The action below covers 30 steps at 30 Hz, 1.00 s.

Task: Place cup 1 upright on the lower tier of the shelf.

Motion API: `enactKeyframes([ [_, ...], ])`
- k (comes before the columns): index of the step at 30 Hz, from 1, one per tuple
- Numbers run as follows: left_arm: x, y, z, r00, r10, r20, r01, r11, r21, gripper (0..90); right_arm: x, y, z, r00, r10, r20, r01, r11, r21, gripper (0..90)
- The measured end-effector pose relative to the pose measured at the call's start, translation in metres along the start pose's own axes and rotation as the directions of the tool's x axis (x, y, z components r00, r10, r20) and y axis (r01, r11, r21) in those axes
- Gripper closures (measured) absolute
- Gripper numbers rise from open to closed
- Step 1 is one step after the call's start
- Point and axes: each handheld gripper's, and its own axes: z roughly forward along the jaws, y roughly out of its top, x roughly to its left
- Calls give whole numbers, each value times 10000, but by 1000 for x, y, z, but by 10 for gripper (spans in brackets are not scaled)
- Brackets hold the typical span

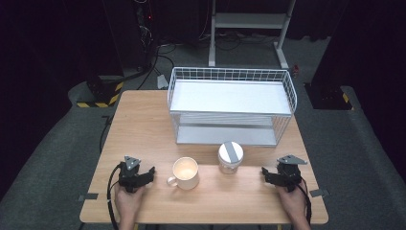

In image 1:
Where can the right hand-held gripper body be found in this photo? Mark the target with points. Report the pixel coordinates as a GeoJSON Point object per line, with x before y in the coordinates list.
{"type": "Point", "coordinates": [288, 175]}

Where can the black equipment rack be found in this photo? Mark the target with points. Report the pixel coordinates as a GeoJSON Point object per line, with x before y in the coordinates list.
{"type": "Point", "coordinates": [140, 32]}

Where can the white mug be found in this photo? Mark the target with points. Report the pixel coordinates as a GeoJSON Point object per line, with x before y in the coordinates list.
{"type": "Point", "coordinates": [185, 173]}

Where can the grey tape strip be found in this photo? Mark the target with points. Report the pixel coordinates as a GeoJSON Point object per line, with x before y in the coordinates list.
{"type": "Point", "coordinates": [88, 196]}
{"type": "Point", "coordinates": [319, 192]}

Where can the person's right hand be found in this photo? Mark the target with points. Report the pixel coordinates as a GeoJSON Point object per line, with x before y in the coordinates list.
{"type": "Point", "coordinates": [293, 204]}

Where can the person's left hand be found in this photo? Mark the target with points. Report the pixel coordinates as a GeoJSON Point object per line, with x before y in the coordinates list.
{"type": "Point", "coordinates": [127, 202]}

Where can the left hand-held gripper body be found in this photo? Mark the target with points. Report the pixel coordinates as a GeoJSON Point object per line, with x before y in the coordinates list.
{"type": "Point", "coordinates": [129, 177]}

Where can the white metal stand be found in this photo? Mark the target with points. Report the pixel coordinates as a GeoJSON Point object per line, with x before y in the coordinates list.
{"type": "Point", "coordinates": [249, 20]}

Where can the black base with hazard stripes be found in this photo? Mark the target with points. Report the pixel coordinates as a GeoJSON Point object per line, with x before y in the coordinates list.
{"type": "Point", "coordinates": [102, 92]}
{"type": "Point", "coordinates": [328, 97]}

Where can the grey power adapter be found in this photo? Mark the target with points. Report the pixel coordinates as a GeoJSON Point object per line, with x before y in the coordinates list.
{"type": "Point", "coordinates": [162, 82]}

